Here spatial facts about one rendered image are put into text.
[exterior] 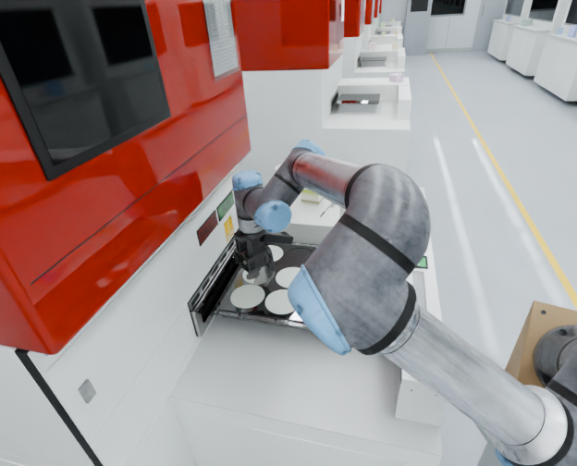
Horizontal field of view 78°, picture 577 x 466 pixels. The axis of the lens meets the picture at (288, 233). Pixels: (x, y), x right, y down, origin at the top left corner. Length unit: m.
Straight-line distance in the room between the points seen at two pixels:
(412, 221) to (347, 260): 0.09
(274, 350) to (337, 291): 0.61
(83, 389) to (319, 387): 0.51
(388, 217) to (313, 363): 0.63
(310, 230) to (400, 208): 0.83
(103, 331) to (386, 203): 0.54
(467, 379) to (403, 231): 0.22
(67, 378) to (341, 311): 0.46
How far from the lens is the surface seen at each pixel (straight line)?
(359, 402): 0.94
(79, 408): 0.75
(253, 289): 1.09
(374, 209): 0.44
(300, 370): 0.98
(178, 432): 1.11
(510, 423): 0.62
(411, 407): 0.89
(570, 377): 0.71
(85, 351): 0.72
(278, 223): 0.79
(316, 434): 0.92
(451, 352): 0.53
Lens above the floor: 1.61
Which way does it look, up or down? 33 degrees down
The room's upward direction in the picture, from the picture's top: 4 degrees counter-clockwise
